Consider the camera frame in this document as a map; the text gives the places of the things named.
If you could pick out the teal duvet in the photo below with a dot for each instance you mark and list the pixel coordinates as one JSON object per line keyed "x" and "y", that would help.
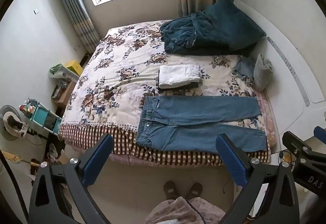
{"x": 191, "y": 33}

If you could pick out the standing fan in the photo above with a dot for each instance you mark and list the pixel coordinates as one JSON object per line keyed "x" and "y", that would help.
{"x": 11, "y": 124}

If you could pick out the wooden nightstand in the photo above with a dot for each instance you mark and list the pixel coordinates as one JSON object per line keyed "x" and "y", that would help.
{"x": 65, "y": 94}

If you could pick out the yellow box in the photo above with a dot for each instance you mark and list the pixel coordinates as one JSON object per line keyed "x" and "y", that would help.
{"x": 73, "y": 66}

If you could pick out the wall switch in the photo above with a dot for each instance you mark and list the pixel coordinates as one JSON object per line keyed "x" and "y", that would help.
{"x": 36, "y": 11}

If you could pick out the folded dark pants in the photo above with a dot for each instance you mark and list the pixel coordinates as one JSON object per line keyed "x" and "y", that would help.
{"x": 189, "y": 86}

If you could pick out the person's dark shoe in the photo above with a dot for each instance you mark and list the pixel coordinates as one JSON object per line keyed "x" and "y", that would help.
{"x": 170, "y": 189}
{"x": 194, "y": 189}

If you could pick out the person's pink pajama legs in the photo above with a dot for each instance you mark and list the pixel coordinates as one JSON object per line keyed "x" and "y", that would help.
{"x": 175, "y": 211}

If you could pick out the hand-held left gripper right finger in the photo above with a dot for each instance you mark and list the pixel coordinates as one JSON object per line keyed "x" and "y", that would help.
{"x": 230, "y": 163}

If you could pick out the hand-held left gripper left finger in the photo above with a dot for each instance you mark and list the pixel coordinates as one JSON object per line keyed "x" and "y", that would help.
{"x": 98, "y": 160}

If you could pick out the small folded denim garment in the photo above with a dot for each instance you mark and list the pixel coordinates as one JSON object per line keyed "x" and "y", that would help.
{"x": 244, "y": 67}

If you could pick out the folded white pants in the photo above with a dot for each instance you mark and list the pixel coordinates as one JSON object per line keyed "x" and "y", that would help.
{"x": 178, "y": 75}

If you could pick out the teal pillow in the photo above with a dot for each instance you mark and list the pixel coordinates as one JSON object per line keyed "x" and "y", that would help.
{"x": 234, "y": 23}

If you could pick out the teal storage cart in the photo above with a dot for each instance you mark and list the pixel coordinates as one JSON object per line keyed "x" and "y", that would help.
{"x": 42, "y": 116}

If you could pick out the blue denim pants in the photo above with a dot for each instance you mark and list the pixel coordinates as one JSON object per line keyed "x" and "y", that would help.
{"x": 191, "y": 117}

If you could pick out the white slippers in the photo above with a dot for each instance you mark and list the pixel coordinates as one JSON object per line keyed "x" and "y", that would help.
{"x": 54, "y": 151}

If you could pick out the pink bed sheet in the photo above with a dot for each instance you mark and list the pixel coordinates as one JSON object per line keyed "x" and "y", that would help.
{"x": 270, "y": 122}

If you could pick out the plastic bag with green items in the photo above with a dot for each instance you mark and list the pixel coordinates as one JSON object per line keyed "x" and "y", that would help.
{"x": 59, "y": 72}

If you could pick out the white bed headboard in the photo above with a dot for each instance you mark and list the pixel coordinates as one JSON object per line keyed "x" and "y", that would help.
{"x": 287, "y": 61}

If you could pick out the folded grey cloth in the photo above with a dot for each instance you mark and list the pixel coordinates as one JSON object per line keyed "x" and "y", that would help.
{"x": 262, "y": 74}

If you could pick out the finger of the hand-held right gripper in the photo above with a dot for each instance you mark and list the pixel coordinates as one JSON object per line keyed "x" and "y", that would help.
{"x": 321, "y": 135}
{"x": 296, "y": 142}

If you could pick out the floral checkered blanket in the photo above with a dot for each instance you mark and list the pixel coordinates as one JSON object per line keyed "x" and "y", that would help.
{"x": 119, "y": 74}

